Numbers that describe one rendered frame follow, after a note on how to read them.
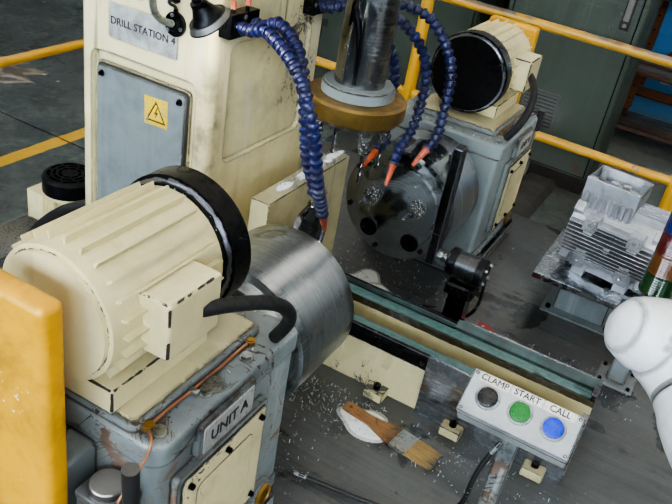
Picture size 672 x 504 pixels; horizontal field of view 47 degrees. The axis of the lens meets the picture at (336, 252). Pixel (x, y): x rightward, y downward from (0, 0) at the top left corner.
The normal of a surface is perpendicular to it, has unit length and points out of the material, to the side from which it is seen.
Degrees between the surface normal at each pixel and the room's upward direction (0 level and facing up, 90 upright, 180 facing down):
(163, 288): 0
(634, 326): 63
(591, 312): 90
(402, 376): 90
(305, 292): 39
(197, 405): 0
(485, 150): 90
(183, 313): 90
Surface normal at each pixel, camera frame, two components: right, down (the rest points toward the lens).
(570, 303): -0.49, 0.39
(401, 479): 0.15, -0.84
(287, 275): 0.50, -0.61
